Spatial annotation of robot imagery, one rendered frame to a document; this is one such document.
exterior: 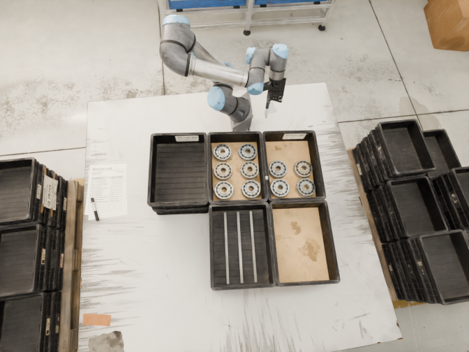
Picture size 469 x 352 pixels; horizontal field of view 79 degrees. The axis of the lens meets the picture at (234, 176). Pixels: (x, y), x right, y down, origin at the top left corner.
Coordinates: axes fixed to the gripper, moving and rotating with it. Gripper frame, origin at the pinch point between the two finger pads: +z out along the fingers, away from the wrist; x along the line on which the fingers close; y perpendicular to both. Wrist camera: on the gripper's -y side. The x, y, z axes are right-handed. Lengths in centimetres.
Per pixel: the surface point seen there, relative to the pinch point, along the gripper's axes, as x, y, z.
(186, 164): -30, -37, 23
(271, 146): -6.7, 6.0, 18.3
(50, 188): -40, -134, 64
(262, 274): -71, 15, 46
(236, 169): -25.0, -10.1, 24.1
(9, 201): -58, -147, 59
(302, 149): -3.5, 24.0, 19.0
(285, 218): -42, 22, 35
